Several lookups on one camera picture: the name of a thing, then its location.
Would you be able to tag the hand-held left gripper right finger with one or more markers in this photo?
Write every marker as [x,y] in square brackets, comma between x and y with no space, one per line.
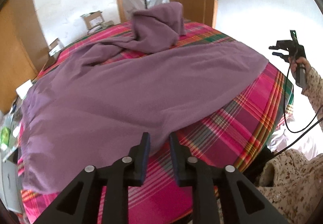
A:
[174,158]

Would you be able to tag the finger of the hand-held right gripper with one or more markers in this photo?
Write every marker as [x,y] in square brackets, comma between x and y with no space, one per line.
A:
[273,47]
[280,55]

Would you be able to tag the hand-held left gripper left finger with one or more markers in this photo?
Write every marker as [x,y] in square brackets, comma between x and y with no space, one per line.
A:
[145,156]

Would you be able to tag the person's right forearm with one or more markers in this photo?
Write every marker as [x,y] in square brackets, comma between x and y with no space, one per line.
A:
[315,87]

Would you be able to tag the person's right hand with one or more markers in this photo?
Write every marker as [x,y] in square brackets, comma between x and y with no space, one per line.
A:
[306,66]

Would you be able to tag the plaid bed sheet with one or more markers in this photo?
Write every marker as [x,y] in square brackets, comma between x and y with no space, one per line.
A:
[214,138]

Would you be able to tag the person's body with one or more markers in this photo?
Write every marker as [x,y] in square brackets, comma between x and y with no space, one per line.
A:
[290,183]

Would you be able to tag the grey plastic parcels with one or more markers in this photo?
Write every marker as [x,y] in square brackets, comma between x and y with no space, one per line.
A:
[107,24]

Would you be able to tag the open green tissue pack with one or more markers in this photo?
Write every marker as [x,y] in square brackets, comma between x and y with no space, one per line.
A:
[24,87]

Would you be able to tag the small white box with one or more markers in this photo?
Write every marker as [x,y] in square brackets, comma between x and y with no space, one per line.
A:
[55,47]

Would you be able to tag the brown cardboard box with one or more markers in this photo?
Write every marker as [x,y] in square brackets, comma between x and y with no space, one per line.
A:
[92,20]

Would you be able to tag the wooden wardrobe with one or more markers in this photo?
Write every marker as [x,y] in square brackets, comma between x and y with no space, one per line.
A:
[17,50]

